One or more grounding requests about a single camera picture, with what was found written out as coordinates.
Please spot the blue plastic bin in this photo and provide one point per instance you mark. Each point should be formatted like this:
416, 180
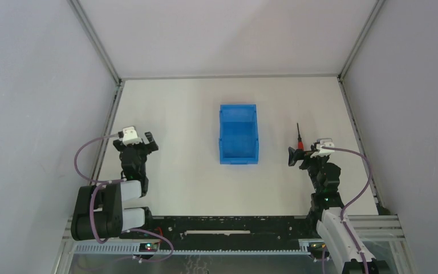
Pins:
239, 139

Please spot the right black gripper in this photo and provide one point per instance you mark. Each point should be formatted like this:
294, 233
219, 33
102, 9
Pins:
309, 158

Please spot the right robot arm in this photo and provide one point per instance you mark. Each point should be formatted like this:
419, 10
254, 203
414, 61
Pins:
327, 213

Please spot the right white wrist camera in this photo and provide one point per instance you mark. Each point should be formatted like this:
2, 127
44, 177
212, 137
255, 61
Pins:
325, 147

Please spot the red black screwdriver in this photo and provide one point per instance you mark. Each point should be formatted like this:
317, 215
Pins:
299, 139

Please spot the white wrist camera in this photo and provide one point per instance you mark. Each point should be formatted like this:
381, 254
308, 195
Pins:
325, 147
129, 136

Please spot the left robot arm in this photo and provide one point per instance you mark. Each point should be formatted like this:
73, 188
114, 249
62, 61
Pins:
99, 213

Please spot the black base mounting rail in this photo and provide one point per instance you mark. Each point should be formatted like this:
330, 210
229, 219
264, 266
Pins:
233, 232

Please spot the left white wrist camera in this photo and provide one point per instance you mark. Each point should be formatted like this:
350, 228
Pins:
129, 136

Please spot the right aluminium frame rail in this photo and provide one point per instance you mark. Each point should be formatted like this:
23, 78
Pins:
358, 110

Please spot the aluminium frame rail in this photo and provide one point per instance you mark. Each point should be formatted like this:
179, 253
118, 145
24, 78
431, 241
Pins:
232, 76
358, 110
93, 37

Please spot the grey slotted cable duct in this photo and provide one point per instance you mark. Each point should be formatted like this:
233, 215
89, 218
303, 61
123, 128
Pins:
123, 248

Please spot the left aluminium frame rail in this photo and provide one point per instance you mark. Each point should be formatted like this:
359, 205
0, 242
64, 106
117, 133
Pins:
93, 37

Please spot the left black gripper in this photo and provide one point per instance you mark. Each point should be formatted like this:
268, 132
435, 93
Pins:
136, 148

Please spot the back aluminium frame rail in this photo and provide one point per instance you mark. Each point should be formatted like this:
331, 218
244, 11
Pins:
232, 76

